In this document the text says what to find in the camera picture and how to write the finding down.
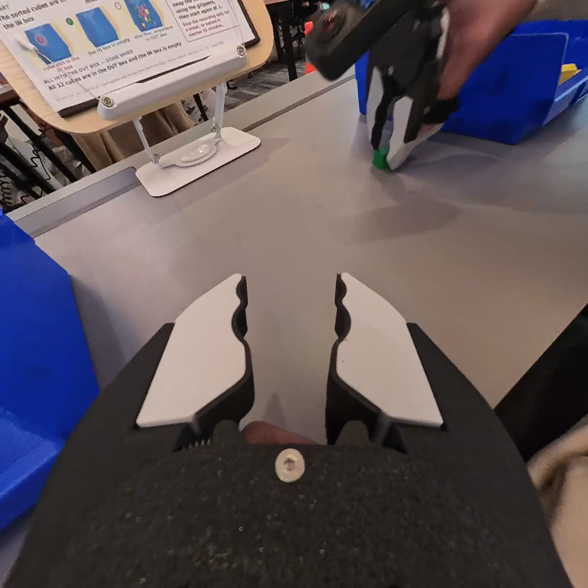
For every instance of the orange traffic cone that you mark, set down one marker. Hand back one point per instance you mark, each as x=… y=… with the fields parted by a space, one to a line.
x=310 y=68

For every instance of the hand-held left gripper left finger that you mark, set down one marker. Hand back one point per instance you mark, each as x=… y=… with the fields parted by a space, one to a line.
x=197 y=363

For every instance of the tan fabric cover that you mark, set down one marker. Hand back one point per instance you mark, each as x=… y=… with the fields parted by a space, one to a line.
x=119 y=138

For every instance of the yellow wooden cube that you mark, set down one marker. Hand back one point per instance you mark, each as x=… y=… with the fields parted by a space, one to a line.
x=569 y=72

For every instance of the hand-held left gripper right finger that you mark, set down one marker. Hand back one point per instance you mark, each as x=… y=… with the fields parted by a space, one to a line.
x=386 y=363

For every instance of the printed instruction sheet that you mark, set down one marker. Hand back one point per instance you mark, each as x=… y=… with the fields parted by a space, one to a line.
x=138 y=46

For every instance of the person's right hand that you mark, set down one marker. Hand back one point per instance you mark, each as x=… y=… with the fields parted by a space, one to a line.
x=482 y=32

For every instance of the small green wooden cube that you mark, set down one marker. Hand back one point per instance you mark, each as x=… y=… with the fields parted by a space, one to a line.
x=380 y=159

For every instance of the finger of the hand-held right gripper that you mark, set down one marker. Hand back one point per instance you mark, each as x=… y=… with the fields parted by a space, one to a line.
x=402 y=133
x=373 y=105

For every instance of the blue plastic bin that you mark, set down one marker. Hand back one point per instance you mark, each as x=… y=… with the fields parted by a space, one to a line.
x=41 y=344
x=505 y=92

